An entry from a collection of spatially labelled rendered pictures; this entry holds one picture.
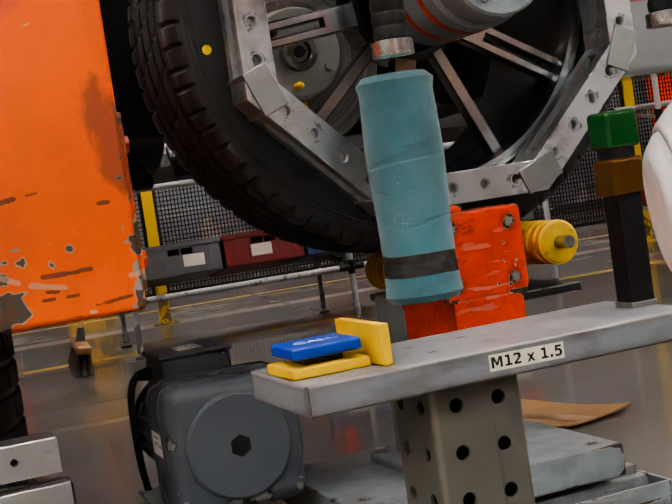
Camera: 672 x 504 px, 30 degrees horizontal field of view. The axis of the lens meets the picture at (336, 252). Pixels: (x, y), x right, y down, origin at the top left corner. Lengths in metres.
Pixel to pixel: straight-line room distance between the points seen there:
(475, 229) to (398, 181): 0.19
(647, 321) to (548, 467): 0.46
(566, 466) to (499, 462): 0.46
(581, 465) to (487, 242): 0.35
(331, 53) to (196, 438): 0.78
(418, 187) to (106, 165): 0.34
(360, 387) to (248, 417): 0.46
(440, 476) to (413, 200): 0.33
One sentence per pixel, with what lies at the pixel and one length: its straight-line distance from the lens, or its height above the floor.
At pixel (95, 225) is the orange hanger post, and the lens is 1.39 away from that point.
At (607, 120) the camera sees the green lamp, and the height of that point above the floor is 0.65.
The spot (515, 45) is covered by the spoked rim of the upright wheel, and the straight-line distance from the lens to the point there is 1.74.
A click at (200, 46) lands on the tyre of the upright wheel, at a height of 0.82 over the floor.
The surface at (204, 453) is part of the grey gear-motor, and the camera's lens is 1.59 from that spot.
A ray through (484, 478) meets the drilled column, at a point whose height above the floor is 0.32.
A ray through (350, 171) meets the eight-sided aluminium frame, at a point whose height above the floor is 0.64.
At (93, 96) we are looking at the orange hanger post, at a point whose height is 0.76.
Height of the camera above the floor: 0.62
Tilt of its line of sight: 3 degrees down
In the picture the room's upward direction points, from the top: 8 degrees counter-clockwise
